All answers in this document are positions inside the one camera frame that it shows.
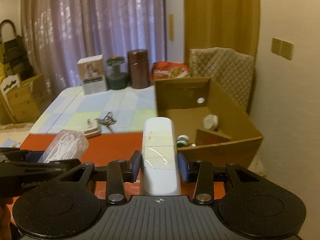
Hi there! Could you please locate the white round object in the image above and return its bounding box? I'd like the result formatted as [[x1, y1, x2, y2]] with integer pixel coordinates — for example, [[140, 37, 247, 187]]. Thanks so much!
[[203, 114, 220, 131]]

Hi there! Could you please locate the white box with picture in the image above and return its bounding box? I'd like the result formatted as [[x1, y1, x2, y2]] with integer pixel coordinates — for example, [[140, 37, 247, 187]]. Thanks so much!
[[76, 54, 107, 96]]

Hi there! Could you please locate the blue booklet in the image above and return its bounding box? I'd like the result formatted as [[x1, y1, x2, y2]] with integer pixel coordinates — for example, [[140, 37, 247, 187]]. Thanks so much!
[[0, 137, 21, 149]]

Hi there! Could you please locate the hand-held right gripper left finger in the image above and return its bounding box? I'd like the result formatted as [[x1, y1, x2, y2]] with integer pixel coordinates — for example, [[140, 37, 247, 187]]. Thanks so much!
[[60, 150, 142, 205]]

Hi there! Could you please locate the clear plastic swab box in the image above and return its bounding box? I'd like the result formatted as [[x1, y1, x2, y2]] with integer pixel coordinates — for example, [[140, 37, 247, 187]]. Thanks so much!
[[37, 129, 90, 165]]

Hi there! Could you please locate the red patterned mat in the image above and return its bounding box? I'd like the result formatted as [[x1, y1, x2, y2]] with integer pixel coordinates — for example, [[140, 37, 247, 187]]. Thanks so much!
[[4, 131, 157, 207]]

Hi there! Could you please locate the white scalloped cardboard box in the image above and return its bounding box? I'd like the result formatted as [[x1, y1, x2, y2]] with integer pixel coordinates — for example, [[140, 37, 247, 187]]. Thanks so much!
[[0, 74, 22, 98]]

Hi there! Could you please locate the stack of dark boxes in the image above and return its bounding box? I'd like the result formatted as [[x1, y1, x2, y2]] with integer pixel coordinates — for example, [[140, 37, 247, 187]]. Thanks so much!
[[0, 35, 35, 81]]

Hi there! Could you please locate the wooden door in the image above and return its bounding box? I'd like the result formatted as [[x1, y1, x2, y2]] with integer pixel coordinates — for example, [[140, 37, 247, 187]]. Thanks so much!
[[183, 0, 261, 64]]

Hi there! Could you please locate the beige quilted cushion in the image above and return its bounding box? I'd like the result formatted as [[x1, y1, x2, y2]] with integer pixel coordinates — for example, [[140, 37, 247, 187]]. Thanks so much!
[[189, 47, 256, 113]]

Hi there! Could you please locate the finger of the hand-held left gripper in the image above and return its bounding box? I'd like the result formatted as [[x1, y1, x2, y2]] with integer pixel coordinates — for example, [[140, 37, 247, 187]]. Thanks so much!
[[0, 158, 82, 172], [0, 148, 45, 163]]

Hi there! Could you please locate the brown cylinder canister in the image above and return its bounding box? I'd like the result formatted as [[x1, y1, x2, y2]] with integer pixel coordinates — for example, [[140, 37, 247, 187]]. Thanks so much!
[[127, 49, 151, 90]]

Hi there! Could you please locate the pastel patchwork blanket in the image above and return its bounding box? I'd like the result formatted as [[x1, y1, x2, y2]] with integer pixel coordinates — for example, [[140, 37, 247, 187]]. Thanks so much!
[[29, 84, 159, 135]]

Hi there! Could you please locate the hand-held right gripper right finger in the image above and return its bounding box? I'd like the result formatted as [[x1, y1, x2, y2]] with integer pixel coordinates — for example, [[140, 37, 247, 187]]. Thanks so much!
[[177, 152, 260, 204]]

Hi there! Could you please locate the purple curtain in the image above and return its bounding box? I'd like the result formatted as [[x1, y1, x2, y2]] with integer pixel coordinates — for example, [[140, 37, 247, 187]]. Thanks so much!
[[21, 0, 166, 88]]

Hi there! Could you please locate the brown cardboard carton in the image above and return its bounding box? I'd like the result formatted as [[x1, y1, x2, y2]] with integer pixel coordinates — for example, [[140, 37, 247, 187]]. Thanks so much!
[[5, 73, 46, 124]]

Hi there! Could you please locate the white cloth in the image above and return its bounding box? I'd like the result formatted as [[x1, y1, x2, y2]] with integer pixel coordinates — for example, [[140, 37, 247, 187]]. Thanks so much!
[[249, 157, 265, 177]]

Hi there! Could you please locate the white plastic case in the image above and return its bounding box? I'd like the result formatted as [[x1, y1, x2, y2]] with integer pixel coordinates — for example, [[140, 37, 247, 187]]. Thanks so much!
[[139, 117, 182, 196]]

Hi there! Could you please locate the wall switch plate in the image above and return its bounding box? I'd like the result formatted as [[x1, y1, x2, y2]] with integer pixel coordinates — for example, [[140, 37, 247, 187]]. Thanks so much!
[[271, 37, 295, 61]]

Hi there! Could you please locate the yellow wall strip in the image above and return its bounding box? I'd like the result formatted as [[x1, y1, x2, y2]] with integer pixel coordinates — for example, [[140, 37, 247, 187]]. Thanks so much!
[[168, 13, 175, 41]]

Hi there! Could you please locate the red snack bag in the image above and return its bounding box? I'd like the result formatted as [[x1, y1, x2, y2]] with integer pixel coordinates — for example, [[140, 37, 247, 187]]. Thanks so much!
[[150, 61, 192, 81]]

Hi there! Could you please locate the black cart handle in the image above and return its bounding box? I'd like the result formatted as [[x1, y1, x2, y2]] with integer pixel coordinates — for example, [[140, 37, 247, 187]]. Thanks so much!
[[0, 19, 18, 46]]

